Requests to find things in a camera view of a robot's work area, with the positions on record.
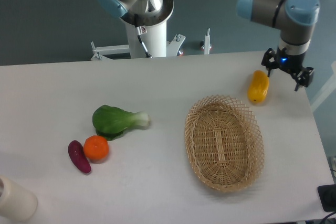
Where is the green bok choy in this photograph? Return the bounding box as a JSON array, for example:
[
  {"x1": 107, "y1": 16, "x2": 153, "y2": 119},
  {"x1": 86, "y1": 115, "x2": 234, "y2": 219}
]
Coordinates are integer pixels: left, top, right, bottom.
[{"x1": 92, "y1": 105, "x2": 150, "y2": 141}]

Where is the cream cylindrical container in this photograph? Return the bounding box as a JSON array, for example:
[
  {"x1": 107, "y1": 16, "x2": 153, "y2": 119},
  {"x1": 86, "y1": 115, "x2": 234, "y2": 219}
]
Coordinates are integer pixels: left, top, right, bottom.
[{"x1": 1, "y1": 175, "x2": 38, "y2": 222}]

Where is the woven wicker basket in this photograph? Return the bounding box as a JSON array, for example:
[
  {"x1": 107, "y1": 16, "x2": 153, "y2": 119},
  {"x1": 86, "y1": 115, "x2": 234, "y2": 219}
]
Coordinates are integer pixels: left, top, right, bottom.
[{"x1": 184, "y1": 95, "x2": 265, "y2": 193}]

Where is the white post far right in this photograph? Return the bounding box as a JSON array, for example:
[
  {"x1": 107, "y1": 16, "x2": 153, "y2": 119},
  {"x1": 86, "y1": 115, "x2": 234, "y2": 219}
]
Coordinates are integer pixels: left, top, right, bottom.
[{"x1": 310, "y1": 61, "x2": 335, "y2": 112}]

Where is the orange tangerine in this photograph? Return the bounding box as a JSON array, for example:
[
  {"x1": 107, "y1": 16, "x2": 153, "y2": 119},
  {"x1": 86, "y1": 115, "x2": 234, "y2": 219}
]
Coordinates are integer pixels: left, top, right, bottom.
[{"x1": 83, "y1": 135, "x2": 109, "y2": 161}]

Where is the black device at table edge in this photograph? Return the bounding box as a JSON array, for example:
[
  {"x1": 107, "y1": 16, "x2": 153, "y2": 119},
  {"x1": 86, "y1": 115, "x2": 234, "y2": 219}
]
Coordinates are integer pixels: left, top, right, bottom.
[{"x1": 317, "y1": 184, "x2": 335, "y2": 212}]

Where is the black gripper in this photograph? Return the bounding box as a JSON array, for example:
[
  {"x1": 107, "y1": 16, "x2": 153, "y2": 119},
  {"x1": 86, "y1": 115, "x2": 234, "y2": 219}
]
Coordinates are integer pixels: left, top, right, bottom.
[{"x1": 261, "y1": 48, "x2": 314, "y2": 92}]

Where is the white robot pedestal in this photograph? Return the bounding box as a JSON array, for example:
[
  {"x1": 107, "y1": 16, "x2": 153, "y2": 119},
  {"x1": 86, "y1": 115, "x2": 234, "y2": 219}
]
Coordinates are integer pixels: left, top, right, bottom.
[{"x1": 90, "y1": 0, "x2": 186, "y2": 61}]

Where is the purple sweet potato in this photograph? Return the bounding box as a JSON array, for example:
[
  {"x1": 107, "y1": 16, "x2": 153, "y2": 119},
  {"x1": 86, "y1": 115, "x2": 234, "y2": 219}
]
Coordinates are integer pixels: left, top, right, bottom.
[{"x1": 68, "y1": 140, "x2": 91, "y2": 174}]

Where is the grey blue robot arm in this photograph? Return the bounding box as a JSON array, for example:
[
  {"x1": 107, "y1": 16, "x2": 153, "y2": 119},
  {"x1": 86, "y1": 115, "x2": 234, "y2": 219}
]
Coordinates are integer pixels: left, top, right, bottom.
[{"x1": 97, "y1": 0, "x2": 320, "y2": 87}]

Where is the white frame bracket right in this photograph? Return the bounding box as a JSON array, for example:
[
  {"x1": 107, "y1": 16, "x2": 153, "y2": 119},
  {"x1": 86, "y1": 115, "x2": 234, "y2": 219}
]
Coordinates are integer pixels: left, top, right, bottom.
[{"x1": 200, "y1": 28, "x2": 212, "y2": 55}]

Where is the black cable on pedestal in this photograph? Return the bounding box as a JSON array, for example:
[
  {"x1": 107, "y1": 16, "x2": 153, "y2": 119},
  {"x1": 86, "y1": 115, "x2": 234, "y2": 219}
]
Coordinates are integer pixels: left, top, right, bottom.
[{"x1": 134, "y1": 13, "x2": 152, "y2": 59}]

